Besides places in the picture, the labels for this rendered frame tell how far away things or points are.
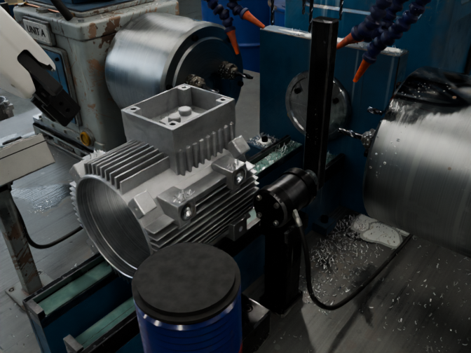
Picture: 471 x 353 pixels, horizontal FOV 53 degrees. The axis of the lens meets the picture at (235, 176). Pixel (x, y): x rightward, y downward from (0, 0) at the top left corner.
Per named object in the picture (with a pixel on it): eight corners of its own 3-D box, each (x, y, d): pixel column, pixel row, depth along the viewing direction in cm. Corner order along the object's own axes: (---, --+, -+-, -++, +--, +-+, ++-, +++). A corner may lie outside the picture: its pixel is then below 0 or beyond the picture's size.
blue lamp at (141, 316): (193, 287, 32) (188, 236, 30) (262, 332, 29) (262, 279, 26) (123, 343, 28) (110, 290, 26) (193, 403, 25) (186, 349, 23)
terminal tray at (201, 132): (186, 125, 74) (182, 82, 70) (237, 145, 68) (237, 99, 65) (127, 155, 67) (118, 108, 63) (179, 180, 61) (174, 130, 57)
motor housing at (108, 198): (176, 195, 85) (165, 97, 75) (260, 237, 74) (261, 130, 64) (83, 253, 72) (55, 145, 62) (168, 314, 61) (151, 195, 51)
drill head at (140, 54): (155, 88, 131) (144, -6, 117) (258, 123, 110) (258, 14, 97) (78, 118, 115) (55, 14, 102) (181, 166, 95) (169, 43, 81)
